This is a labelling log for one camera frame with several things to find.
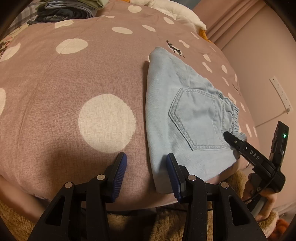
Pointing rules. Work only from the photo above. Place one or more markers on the white pillow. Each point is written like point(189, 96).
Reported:
point(182, 16)

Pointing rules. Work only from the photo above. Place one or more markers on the person's right hand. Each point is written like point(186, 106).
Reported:
point(270, 204)

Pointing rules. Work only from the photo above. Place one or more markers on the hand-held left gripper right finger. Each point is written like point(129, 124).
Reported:
point(174, 178)

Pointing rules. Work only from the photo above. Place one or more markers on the pink polka dot blanket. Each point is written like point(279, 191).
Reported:
point(69, 92)

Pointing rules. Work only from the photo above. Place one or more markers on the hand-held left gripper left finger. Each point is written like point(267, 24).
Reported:
point(119, 177)

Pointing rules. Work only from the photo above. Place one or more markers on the cartoon print sheet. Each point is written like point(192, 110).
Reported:
point(9, 39)

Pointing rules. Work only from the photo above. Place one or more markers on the plaid pillow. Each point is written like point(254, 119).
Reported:
point(23, 17)

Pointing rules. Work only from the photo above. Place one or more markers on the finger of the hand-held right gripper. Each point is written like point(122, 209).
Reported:
point(251, 153)

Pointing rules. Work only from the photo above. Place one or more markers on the folded green garment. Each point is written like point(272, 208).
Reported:
point(101, 3)

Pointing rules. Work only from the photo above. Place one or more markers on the white wall power strip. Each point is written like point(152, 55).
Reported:
point(281, 93)

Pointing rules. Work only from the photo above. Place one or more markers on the pink curtain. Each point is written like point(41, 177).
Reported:
point(226, 16)

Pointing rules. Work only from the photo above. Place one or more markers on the brown fuzzy garment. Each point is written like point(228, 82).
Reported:
point(143, 222)

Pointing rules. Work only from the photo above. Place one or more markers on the light blue denim shorts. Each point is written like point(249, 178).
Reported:
point(192, 115)

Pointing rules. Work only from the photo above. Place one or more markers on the folded dark jeans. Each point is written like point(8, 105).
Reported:
point(48, 17)

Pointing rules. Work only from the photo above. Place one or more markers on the pile of folded clothes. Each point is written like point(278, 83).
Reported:
point(74, 8)

